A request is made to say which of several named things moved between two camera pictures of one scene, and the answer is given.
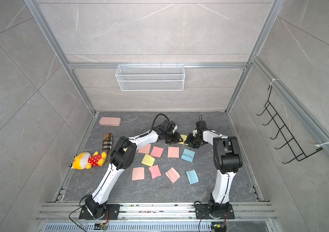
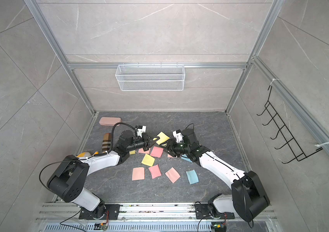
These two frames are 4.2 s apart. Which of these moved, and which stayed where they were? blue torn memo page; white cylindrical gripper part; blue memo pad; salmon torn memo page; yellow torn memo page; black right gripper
Moved: black right gripper; white cylindrical gripper part
Stayed: blue memo pad; blue torn memo page; salmon torn memo page; yellow torn memo page
